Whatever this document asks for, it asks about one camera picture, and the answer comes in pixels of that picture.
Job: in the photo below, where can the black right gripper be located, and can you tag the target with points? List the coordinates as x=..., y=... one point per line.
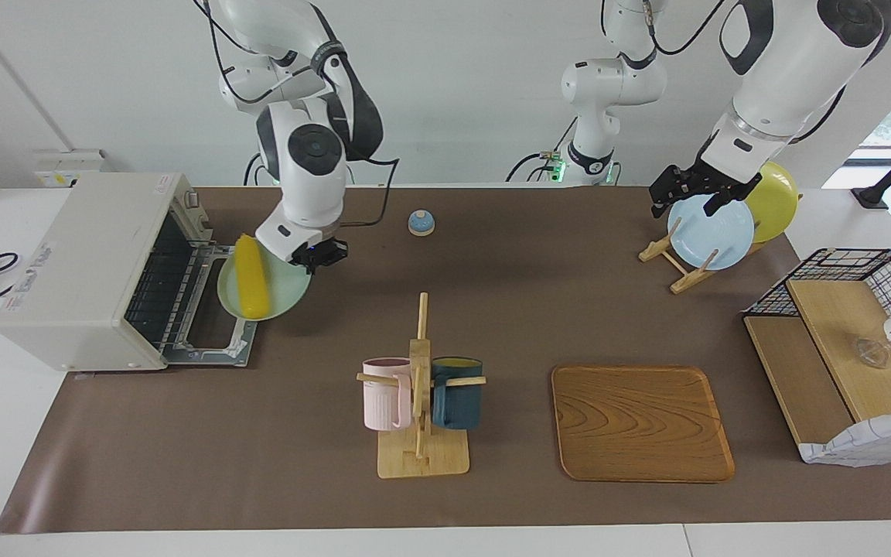
x=322, y=252

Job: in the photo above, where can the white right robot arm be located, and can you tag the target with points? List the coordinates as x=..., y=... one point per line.
x=306, y=155

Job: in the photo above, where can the dark blue mug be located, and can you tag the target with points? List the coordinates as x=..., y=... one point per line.
x=457, y=406

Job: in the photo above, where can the white toaster oven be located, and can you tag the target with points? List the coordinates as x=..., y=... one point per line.
x=82, y=263

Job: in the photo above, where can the yellow corn cob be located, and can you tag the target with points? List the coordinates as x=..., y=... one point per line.
x=250, y=278

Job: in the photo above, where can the clear glass object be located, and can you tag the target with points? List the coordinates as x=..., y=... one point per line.
x=872, y=352

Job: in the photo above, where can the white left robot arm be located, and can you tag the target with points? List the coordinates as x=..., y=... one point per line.
x=786, y=62

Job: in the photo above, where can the toaster oven glass door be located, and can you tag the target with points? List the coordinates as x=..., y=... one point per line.
x=206, y=356

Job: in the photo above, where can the wooden plate rack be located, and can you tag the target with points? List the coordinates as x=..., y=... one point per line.
x=689, y=280

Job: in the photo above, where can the white checked cloth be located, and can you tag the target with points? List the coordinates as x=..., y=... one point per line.
x=879, y=441

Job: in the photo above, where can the small blue bell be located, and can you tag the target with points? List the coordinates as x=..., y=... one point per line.
x=421, y=224

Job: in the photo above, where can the brown wooden tray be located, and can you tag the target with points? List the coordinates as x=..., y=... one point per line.
x=639, y=425

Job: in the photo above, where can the white wall socket box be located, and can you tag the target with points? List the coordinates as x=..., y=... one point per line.
x=66, y=166

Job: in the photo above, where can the pale green plate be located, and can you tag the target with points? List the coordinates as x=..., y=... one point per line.
x=287, y=290

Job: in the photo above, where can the brown table mat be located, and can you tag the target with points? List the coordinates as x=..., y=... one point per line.
x=260, y=464

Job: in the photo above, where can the wooden mug tree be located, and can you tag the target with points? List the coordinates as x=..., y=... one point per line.
x=422, y=460

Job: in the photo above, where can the pink mug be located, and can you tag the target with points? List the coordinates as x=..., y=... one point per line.
x=384, y=402

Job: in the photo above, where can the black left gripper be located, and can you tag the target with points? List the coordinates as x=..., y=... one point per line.
x=693, y=184

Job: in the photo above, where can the yellow plate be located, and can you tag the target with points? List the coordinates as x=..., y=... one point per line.
x=778, y=201

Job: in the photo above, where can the light blue plate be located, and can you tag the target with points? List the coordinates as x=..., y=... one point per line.
x=712, y=236

